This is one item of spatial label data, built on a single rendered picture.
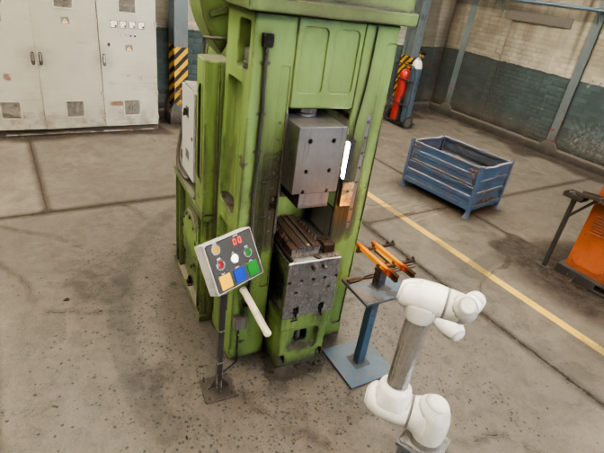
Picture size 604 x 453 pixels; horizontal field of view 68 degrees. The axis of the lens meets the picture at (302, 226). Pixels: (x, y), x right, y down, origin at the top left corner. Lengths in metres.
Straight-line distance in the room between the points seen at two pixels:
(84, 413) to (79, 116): 5.17
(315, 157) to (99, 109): 5.40
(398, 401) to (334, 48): 1.82
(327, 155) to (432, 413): 1.43
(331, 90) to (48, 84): 5.34
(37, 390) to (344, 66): 2.72
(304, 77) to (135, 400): 2.23
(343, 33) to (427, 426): 2.00
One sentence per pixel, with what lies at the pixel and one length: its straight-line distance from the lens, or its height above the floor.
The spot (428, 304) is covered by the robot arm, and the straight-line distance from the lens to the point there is 1.90.
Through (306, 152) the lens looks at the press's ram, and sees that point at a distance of 2.53.
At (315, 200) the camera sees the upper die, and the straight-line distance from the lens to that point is 2.70.
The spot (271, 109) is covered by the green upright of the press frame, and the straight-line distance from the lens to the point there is 2.53.
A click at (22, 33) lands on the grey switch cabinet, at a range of 7.29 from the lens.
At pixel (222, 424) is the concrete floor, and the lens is 3.08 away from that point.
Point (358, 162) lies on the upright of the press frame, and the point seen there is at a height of 1.49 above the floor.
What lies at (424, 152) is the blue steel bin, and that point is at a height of 0.59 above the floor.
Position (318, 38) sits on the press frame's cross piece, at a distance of 2.56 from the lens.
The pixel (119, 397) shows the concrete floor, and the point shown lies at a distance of 3.27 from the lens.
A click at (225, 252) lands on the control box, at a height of 1.14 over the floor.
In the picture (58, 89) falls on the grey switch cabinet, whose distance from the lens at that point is 7.45.
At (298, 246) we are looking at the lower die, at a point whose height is 0.99.
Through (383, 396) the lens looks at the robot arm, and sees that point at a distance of 2.23.
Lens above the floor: 2.46
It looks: 29 degrees down
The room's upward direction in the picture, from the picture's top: 8 degrees clockwise
